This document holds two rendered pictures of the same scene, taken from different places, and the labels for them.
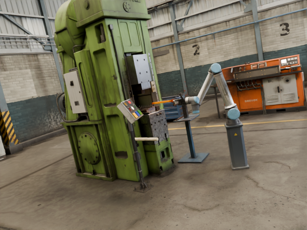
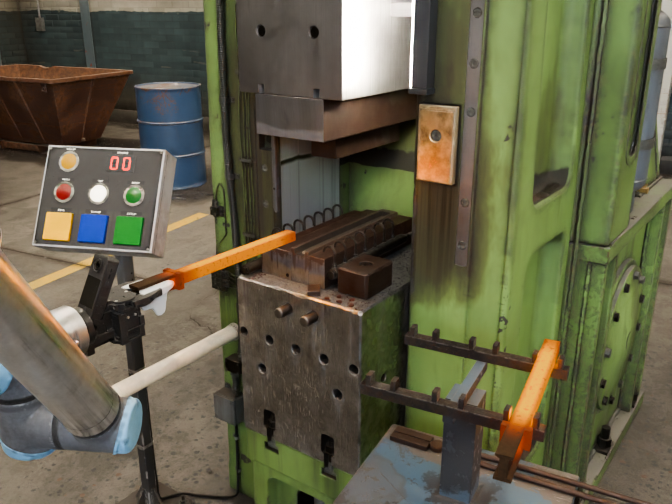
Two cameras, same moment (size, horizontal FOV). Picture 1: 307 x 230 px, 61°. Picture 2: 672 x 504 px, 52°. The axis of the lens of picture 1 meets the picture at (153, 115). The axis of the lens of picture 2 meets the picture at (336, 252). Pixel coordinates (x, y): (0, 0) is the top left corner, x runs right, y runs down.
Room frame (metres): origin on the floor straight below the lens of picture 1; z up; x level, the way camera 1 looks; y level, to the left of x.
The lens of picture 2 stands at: (3.77, -1.57, 1.56)
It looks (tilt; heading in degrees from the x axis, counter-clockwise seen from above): 20 degrees down; 85
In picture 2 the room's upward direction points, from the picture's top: straight up
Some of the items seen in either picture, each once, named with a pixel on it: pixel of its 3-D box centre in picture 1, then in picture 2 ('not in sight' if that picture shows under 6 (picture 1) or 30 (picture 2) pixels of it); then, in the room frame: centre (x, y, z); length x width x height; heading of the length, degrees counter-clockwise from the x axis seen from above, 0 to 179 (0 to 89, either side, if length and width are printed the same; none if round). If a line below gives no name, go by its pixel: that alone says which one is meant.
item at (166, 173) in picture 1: (165, 171); not in sight; (3.76, -0.01, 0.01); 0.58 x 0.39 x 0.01; 140
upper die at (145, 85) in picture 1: (135, 87); (341, 106); (3.92, 0.18, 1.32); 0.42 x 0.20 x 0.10; 50
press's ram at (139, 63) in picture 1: (134, 70); (356, 2); (3.96, 0.16, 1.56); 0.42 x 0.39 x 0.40; 50
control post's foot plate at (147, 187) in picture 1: (142, 185); (149, 496); (3.31, 0.32, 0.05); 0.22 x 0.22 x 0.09; 50
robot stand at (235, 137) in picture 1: (236, 145); not in sight; (3.42, -1.03, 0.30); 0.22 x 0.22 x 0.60; 79
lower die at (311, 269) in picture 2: (140, 110); (340, 241); (3.92, 0.18, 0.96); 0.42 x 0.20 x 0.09; 50
